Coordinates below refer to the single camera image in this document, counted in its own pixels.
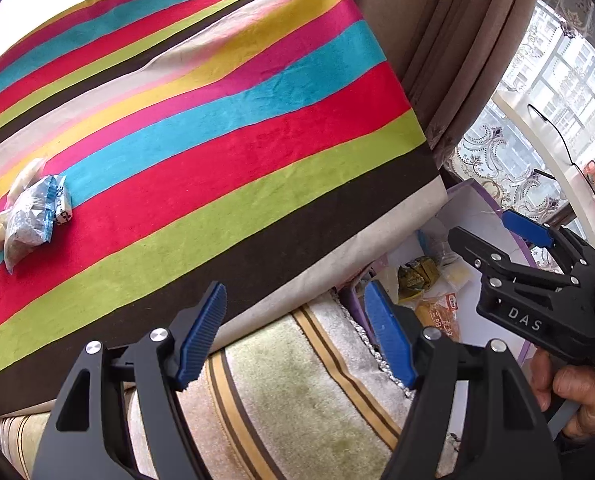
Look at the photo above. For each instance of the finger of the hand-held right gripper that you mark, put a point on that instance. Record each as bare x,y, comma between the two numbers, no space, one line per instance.
482,255
527,225

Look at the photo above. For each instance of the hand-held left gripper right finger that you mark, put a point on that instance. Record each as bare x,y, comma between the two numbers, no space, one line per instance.
385,335

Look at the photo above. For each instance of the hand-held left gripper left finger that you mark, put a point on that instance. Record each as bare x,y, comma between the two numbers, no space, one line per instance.
202,340

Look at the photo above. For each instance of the pale yellow snack packet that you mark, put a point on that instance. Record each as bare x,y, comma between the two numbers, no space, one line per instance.
452,277

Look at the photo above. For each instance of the white box with purple rim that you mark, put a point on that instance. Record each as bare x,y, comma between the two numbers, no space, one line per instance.
470,212

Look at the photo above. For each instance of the orange snack packet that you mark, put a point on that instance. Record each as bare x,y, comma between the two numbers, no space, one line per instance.
437,317

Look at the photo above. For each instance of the green gold snack packet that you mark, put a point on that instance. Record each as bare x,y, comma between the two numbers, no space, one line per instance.
417,277

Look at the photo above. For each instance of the person's right hand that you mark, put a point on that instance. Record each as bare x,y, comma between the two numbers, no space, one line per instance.
587,395

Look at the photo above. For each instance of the lace curtain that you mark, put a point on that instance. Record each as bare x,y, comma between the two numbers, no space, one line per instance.
502,170

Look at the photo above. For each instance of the beige striped plush mat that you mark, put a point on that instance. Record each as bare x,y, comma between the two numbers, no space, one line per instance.
287,385

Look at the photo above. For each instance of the window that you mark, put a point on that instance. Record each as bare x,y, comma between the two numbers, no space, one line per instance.
577,70

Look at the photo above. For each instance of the blue white snack packet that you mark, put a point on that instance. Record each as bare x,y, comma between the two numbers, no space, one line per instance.
57,200

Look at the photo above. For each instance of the striped colourful blanket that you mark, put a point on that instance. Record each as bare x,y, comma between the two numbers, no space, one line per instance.
227,135

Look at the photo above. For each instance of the grey blue-edged snack packet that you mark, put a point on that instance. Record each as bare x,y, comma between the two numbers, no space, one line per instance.
24,232

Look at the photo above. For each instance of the brown curtain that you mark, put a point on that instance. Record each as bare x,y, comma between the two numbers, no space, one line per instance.
427,35

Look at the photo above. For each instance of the cream snack packet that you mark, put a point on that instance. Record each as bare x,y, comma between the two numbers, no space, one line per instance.
27,177

